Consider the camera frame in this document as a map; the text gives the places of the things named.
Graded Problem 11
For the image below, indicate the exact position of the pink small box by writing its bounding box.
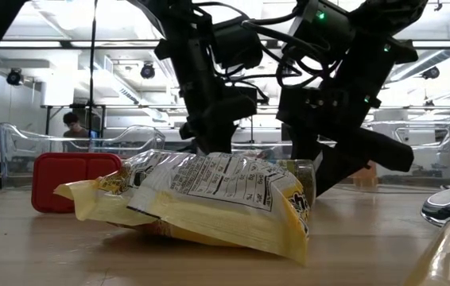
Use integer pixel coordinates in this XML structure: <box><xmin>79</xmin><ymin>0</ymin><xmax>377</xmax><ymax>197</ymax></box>
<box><xmin>31</xmin><ymin>152</ymin><xmax>123</xmax><ymax>214</ymax></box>

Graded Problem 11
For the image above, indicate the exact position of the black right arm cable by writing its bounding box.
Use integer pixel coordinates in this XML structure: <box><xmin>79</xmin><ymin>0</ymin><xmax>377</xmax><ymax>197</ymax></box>
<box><xmin>242</xmin><ymin>7</ymin><xmax>332</xmax><ymax>91</ymax></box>

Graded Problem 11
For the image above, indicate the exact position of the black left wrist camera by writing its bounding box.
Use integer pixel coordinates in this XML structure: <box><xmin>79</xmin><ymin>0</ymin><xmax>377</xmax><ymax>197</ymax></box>
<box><xmin>211</xmin><ymin>17</ymin><xmax>265</xmax><ymax>69</ymax></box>

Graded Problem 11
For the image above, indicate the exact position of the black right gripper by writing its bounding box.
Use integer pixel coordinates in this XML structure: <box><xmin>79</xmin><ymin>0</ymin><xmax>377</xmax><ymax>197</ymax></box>
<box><xmin>276</xmin><ymin>85</ymin><xmax>415</xmax><ymax>198</ymax></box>

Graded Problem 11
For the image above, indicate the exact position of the black ceiling camera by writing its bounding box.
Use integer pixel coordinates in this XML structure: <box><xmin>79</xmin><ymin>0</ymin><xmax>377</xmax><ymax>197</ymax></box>
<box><xmin>6</xmin><ymin>68</ymin><xmax>24</xmax><ymax>87</ymax></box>
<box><xmin>140</xmin><ymin>62</ymin><xmax>157</xmax><ymax>79</ymax></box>
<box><xmin>421</xmin><ymin>66</ymin><xmax>440</xmax><ymax>80</ymax></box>

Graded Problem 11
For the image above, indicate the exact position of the green spice jar black lid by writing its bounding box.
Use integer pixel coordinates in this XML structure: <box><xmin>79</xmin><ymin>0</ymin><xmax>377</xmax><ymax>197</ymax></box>
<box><xmin>276</xmin><ymin>158</ymin><xmax>316</xmax><ymax>208</ymax></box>

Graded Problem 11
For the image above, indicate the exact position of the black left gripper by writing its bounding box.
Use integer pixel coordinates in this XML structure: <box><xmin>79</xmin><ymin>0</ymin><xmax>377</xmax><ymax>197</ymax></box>
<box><xmin>179</xmin><ymin>81</ymin><xmax>258</xmax><ymax>155</ymax></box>

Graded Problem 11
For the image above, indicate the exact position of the person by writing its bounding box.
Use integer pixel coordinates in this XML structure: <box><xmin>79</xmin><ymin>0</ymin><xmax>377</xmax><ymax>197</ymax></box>
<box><xmin>61</xmin><ymin>111</ymin><xmax>91</xmax><ymax>153</ymax></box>

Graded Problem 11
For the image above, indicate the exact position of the orange snack bag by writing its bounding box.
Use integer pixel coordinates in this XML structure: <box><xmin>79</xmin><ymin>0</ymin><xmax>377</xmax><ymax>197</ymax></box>
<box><xmin>350</xmin><ymin>161</ymin><xmax>378</xmax><ymax>188</ymax></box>

